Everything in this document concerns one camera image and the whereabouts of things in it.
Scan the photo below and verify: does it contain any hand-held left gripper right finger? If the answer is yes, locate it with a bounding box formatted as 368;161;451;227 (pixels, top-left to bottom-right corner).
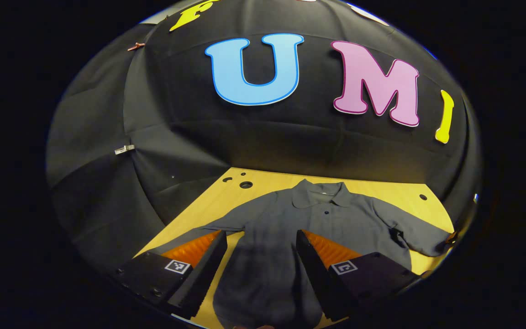
296;230;423;323

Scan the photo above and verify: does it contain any grey collared shirt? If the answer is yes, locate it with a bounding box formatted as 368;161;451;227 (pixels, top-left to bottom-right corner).
151;178;455;329

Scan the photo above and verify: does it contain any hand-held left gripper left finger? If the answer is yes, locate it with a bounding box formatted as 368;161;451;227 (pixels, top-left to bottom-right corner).
116;230;228;320

